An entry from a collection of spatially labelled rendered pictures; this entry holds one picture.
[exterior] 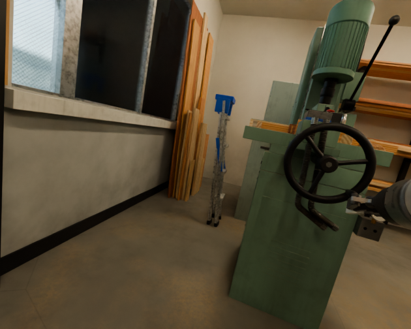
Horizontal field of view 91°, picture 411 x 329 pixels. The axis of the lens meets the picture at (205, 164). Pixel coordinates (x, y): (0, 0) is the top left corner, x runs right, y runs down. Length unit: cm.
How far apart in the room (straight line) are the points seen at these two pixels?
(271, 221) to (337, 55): 81
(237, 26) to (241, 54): 44
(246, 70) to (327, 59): 258
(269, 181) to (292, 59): 291
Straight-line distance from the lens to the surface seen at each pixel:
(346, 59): 117
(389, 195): 49
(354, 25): 122
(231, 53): 379
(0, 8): 110
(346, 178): 105
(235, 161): 352
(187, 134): 219
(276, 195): 102
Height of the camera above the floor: 85
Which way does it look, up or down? 10 degrees down
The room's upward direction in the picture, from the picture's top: 11 degrees clockwise
